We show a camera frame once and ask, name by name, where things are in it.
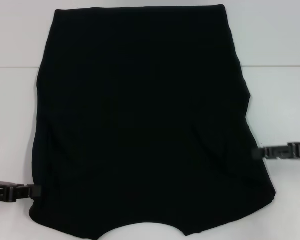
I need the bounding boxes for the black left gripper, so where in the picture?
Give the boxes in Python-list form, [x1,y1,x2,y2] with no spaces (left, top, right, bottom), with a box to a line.
[0,179,42,203]

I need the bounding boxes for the black t-shirt with FREE print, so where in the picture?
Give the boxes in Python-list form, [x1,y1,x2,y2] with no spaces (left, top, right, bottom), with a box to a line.
[28,3,277,240]

